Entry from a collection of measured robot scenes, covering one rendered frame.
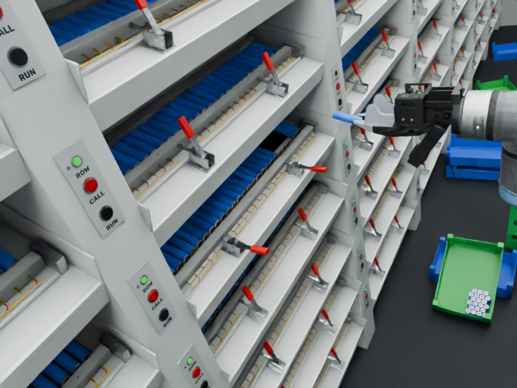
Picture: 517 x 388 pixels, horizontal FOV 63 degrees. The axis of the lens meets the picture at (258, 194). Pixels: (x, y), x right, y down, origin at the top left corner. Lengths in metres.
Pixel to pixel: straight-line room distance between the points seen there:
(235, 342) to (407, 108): 0.58
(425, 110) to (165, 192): 0.51
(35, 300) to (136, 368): 0.21
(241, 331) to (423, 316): 1.05
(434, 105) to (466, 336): 1.13
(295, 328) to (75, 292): 0.71
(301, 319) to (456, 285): 0.88
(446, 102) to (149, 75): 0.54
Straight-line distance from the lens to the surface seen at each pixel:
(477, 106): 0.85
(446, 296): 1.89
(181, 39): 0.66
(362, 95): 1.31
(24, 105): 0.50
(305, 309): 1.21
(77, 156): 0.52
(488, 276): 1.91
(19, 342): 0.57
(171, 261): 0.79
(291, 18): 1.04
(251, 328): 0.95
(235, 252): 0.81
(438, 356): 1.76
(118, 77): 0.58
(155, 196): 0.67
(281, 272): 1.03
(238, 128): 0.79
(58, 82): 0.52
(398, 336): 1.80
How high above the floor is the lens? 1.48
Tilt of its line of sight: 34 degrees down
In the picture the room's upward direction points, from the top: 16 degrees counter-clockwise
